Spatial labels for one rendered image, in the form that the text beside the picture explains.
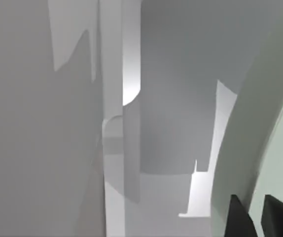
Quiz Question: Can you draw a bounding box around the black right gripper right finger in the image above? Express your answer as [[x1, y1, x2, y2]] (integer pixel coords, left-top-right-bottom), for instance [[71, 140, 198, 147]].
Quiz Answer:
[[260, 194, 283, 237]]

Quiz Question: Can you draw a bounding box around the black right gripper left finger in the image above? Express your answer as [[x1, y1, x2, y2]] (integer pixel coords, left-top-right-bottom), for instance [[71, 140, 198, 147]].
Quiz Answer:
[[223, 194, 258, 237]]

